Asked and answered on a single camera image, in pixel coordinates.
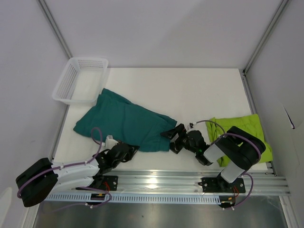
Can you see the aluminium mounting rail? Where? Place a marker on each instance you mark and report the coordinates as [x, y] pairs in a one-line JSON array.
[[177, 182]]

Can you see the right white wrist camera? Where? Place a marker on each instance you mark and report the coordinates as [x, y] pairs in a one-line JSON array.
[[190, 126]]

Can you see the teal green shorts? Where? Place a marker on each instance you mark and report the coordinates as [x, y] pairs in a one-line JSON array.
[[127, 122]]

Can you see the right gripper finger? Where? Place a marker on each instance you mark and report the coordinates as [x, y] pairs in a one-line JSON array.
[[174, 133], [176, 145]]

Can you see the aluminium frame post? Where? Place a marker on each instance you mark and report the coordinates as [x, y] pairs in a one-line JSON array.
[[282, 7], [54, 27]]

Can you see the white plastic basket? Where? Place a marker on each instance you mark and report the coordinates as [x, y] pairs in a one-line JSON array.
[[81, 81]]

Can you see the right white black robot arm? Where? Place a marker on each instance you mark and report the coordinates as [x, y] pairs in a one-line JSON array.
[[243, 150]]

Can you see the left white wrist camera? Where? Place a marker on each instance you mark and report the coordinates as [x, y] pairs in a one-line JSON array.
[[110, 142]]

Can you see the right aluminium frame post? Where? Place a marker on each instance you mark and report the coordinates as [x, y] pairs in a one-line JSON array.
[[282, 7]]

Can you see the white slotted cable duct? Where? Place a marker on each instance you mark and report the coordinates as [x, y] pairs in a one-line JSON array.
[[135, 198]]

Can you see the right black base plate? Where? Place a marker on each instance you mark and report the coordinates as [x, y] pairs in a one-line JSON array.
[[213, 185]]

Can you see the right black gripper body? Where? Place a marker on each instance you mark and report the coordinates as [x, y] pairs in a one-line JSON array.
[[187, 146]]

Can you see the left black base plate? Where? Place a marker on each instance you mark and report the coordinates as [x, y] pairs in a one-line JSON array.
[[107, 183]]

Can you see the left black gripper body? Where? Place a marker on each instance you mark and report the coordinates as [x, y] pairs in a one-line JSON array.
[[127, 157]]

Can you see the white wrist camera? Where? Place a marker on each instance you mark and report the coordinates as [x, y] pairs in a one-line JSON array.
[[110, 142], [190, 126]]

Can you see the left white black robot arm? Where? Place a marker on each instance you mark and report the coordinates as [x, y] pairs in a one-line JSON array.
[[44, 177]]

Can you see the left aluminium frame post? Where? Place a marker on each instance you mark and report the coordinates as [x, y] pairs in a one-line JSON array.
[[54, 27]]

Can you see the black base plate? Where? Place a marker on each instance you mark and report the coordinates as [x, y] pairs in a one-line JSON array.
[[213, 185], [107, 183]]

